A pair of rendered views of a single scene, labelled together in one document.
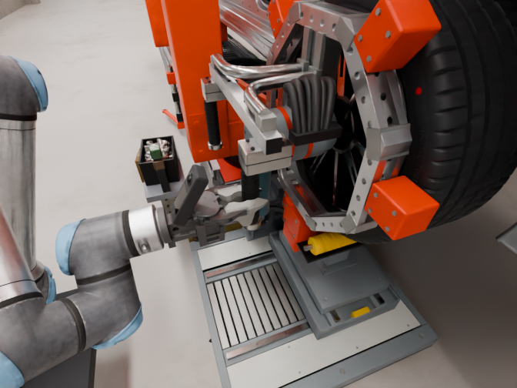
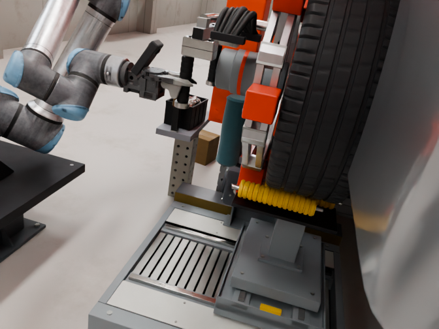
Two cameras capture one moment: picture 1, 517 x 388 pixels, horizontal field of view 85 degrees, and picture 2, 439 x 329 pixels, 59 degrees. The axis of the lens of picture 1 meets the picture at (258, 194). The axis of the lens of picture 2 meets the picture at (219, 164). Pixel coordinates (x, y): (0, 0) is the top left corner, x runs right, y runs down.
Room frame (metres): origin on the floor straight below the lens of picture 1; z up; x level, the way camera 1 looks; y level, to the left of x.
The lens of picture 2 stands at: (-0.46, -0.65, 1.09)
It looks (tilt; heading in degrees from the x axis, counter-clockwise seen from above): 24 degrees down; 30
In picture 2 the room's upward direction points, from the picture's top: 10 degrees clockwise
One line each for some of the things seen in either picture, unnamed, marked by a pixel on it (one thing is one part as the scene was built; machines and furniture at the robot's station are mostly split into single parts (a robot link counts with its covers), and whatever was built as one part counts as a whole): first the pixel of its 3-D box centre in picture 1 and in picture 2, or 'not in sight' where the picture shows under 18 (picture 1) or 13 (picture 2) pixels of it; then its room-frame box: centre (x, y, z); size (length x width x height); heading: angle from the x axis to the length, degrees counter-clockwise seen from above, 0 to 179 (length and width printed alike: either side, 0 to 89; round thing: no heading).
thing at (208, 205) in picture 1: (192, 220); (144, 80); (0.39, 0.13, 0.80); 0.12 x 0.08 x 0.09; 110
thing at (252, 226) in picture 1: (250, 196); (185, 80); (0.43, 0.02, 0.83); 0.04 x 0.04 x 0.16
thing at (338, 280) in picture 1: (334, 240); (287, 232); (0.73, -0.31, 0.32); 0.40 x 0.30 x 0.28; 20
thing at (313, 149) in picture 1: (288, 134); (251, 74); (0.65, -0.08, 0.85); 0.21 x 0.14 x 0.14; 110
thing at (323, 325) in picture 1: (326, 267); (276, 273); (0.73, -0.31, 0.13); 0.50 x 0.36 x 0.10; 20
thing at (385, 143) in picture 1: (313, 129); (274, 79); (0.67, -0.15, 0.85); 0.54 x 0.07 x 0.54; 20
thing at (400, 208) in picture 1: (398, 206); (261, 103); (0.38, -0.26, 0.85); 0.09 x 0.08 x 0.07; 20
